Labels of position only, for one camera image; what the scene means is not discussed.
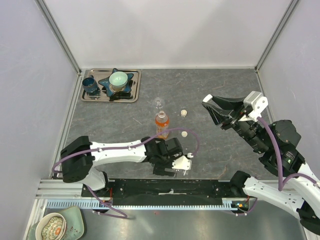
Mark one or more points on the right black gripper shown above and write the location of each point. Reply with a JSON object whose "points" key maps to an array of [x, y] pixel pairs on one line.
{"points": [[235, 110]]}

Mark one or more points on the left aluminium frame post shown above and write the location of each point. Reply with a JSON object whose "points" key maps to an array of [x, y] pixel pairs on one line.
{"points": [[58, 34]]}

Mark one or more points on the blue star-shaped dish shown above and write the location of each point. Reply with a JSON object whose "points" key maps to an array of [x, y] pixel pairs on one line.
{"points": [[108, 88]]}

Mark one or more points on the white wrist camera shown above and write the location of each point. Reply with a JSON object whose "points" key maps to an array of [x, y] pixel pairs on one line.
{"points": [[183, 162], [256, 102]]}

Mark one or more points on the orange drink bottle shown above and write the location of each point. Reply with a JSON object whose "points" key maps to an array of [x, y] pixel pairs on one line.
{"points": [[161, 121]]}

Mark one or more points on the aluminium frame post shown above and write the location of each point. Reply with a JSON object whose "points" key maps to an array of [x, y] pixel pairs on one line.
{"points": [[58, 34], [276, 33]]}

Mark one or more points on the dark blue cup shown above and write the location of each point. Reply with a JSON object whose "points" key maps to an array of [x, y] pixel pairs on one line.
{"points": [[90, 86]]}

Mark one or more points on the pale green bowl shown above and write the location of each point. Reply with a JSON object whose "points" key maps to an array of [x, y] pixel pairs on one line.
{"points": [[118, 80]]}

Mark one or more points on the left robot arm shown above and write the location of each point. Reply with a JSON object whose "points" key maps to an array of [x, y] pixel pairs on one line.
{"points": [[82, 157]]}

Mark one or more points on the slotted cable duct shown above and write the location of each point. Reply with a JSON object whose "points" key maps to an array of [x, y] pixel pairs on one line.
{"points": [[93, 204]]}

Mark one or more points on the right aluminium frame post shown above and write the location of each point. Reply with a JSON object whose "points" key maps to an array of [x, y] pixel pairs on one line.
{"points": [[276, 33]]}

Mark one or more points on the white ribbed bottle cap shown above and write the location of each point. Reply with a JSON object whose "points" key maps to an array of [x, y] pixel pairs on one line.
{"points": [[183, 113]]}

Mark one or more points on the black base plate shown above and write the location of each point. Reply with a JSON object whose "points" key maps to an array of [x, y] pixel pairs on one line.
{"points": [[172, 191]]}

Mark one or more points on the green square plate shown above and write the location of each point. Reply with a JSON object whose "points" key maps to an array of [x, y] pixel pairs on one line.
{"points": [[75, 227]]}

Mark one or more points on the small clear empty bottle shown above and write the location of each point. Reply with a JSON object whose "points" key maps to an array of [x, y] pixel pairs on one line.
{"points": [[158, 103]]}

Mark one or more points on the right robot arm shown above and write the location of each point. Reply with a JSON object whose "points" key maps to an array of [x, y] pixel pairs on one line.
{"points": [[298, 190]]}

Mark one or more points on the patterned ceramic bowl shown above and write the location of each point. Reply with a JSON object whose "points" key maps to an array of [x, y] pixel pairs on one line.
{"points": [[51, 227]]}

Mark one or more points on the steel tray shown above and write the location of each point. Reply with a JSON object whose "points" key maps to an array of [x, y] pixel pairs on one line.
{"points": [[119, 97]]}

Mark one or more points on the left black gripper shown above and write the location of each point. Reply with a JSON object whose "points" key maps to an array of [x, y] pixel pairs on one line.
{"points": [[159, 169]]}

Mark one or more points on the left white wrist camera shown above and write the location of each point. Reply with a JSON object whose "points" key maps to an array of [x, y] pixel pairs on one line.
{"points": [[183, 162]]}

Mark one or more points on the cream bottle cap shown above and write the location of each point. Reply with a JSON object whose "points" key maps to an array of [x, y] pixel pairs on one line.
{"points": [[184, 134]]}

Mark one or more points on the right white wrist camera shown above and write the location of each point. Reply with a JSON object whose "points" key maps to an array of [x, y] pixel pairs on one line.
{"points": [[256, 102]]}

